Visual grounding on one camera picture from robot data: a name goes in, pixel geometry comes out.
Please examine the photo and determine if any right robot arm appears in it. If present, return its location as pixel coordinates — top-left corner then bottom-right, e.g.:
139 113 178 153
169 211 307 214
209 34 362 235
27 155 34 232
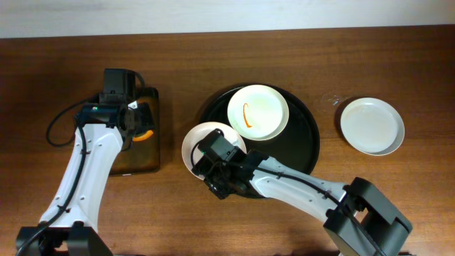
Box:
181 128 413 255

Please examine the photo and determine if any grey-white plate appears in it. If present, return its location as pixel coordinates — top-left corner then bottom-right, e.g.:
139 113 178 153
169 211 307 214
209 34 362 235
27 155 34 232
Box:
340 97 405 156

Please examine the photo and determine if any orange green sponge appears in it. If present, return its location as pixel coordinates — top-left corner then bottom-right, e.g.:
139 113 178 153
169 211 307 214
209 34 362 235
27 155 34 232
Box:
132 102 154 142

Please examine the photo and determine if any round black tray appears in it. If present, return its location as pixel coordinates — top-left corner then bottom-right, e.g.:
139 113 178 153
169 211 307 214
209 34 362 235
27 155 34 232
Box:
199 85 320 175

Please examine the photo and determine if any white plate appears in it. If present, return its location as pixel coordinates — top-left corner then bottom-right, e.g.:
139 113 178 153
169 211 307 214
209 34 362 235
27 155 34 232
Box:
227 85 290 141
181 122 247 180

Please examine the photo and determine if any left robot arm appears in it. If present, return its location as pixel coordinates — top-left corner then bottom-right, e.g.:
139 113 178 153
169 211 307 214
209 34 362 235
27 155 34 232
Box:
16 68 155 255

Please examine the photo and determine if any black rectangular tray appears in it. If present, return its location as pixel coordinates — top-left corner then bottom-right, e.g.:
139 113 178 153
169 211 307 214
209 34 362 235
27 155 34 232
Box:
88 86 161 176

